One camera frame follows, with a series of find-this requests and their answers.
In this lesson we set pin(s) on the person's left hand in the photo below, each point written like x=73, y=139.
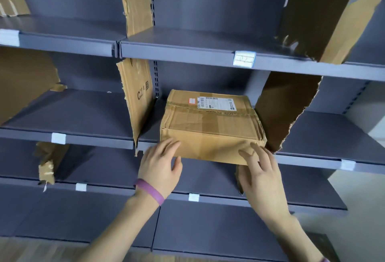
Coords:
x=159, y=168

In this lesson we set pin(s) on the person's right hand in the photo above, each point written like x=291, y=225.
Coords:
x=264, y=189

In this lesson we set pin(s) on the plain brown cardboard parcel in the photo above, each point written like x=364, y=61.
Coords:
x=210, y=129

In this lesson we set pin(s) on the grey metal shelving unit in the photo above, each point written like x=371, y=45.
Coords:
x=210, y=231

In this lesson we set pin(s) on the person's left forearm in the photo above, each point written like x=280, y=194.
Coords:
x=120, y=234

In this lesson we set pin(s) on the person's right forearm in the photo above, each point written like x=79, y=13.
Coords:
x=294, y=240

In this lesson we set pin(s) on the purple wristband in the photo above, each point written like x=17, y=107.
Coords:
x=149, y=191
x=325, y=260

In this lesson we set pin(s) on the dark grey shelving unit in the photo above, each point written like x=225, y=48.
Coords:
x=244, y=59

